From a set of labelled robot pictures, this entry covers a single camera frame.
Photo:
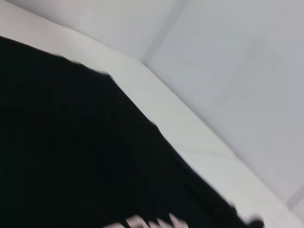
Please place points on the black shirt with FREE print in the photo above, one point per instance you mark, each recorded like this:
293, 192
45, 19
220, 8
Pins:
71, 142

